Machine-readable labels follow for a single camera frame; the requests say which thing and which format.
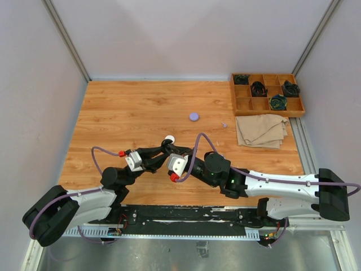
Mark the black earbud charging case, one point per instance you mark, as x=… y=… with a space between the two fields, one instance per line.
x=165 y=143

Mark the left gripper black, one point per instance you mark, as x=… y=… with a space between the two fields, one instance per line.
x=149 y=163

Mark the rolled black tie centre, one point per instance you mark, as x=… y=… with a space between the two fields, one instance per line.
x=258 y=89

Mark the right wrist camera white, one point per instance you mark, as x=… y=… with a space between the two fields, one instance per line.
x=174 y=164

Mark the beige folded cloth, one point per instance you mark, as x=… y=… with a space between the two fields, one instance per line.
x=261 y=131

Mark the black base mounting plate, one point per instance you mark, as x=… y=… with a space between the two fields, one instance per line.
x=188 y=221

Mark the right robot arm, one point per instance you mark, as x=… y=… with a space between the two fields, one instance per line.
x=280 y=196

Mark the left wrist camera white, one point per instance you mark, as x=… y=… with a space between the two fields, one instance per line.
x=134 y=161

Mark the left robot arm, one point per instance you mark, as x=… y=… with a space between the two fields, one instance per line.
x=84 y=194

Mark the purple earbud charging case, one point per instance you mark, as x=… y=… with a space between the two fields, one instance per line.
x=193 y=116

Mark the rolled black tie right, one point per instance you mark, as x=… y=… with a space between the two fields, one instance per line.
x=290 y=90

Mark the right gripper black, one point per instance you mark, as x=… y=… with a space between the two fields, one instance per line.
x=184 y=151

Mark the rolled blue patterned tie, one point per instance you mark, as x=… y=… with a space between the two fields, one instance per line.
x=278 y=102

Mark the wooden compartment tray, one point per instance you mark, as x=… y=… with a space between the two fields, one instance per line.
x=244 y=104

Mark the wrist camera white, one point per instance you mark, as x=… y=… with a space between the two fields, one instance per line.
x=134 y=161
x=174 y=164

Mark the rolled dark tie top-left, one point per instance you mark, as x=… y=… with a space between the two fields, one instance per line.
x=241 y=79

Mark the white earbud charging case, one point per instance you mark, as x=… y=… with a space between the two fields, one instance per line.
x=170 y=137

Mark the rolled black tie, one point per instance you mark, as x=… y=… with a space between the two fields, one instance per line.
x=290 y=90
x=258 y=89

